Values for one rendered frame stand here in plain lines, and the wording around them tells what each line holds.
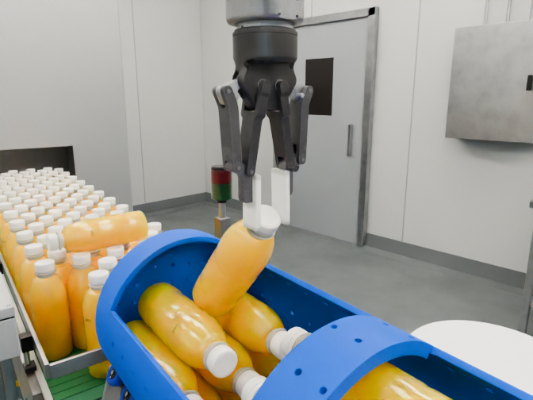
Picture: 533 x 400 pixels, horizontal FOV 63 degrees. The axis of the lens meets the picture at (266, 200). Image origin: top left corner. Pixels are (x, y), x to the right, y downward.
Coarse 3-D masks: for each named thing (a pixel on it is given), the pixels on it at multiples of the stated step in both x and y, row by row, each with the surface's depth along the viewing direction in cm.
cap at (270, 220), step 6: (264, 210) 55; (270, 210) 56; (276, 210) 56; (264, 216) 55; (270, 216) 55; (276, 216) 56; (264, 222) 54; (270, 222) 55; (276, 222) 55; (264, 228) 54; (270, 228) 54; (276, 228) 55; (264, 234) 55; (270, 234) 55
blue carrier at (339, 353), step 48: (144, 240) 74; (192, 240) 73; (144, 288) 75; (192, 288) 81; (288, 288) 71; (336, 336) 43; (384, 336) 43; (144, 384) 55; (288, 384) 40; (336, 384) 38; (432, 384) 52; (480, 384) 44
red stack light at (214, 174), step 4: (212, 172) 129; (216, 172) 128; (220, 172) 127; (224, 172) 128; (228, 172) 129; (212, 176) 129; (216, 176) 128; (220, 176) 128; (224, 176) 128; (228, 176) 129; (212, 180) 129; (216, 180) 128; (220, 180) 128; (224, 180) 128; (228, 180) 129
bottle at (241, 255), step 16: (240, 224) 57; (224, 240) 58; (240, 240) 56; (256, 240) 56; (272, 240) 57; (224, 256) 58; (240, 256) 56; (256, 256) 56; (208, 272) 62; (224, 272) 59; (240, 272) 58; (256, 272) 59; (208, 288) 63; (224, 288) 61; (240, 288) 61; (208, 304) 65; (224, 304) 64
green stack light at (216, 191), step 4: (212, 184) 130; (216, 184) 129; (220, 184) 128; (224, 184) 129; (228, 184) 129; (212, 188) 130; (216, 188) 129; (220, 188) 129; (224, 188) 129; (228, 188) 130; (212, 192) 130; (216, 192) 129; (220, 192) 129; (224, 192) 129; (228, 192) 130; (212, 196) 131; (216, 196) 130; (220, 196) 129; (224, 196) 129; (228, 196) 130; (220, 200) 129; (224, 200) 130
